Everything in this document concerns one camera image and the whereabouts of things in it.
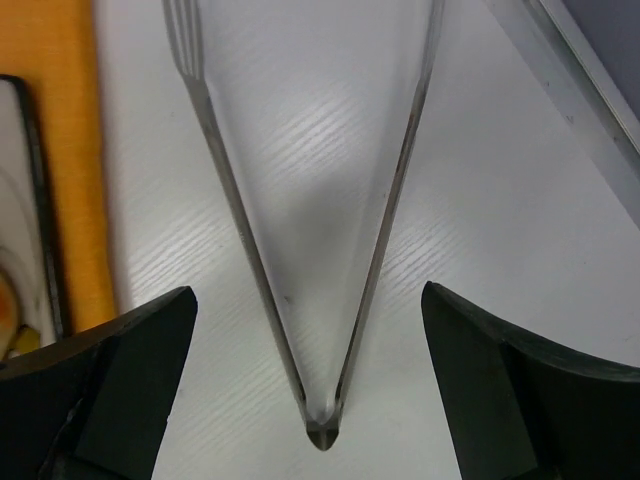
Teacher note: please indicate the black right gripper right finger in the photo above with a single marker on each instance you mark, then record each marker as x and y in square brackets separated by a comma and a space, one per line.
[520, 406]

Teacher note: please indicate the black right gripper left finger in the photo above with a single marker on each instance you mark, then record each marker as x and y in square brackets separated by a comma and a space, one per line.
[96, 405]

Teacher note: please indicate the metal tongs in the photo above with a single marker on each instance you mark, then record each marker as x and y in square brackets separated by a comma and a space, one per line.
[185, 35]

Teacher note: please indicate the square floral ceramic plate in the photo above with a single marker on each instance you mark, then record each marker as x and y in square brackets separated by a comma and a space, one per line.
[34, 305]

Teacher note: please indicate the orange cloth napkin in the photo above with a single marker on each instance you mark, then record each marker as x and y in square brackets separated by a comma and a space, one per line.
[52, 46]

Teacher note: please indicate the aluminium right side rail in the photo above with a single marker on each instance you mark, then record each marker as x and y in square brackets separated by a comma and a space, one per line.
[554, 41]

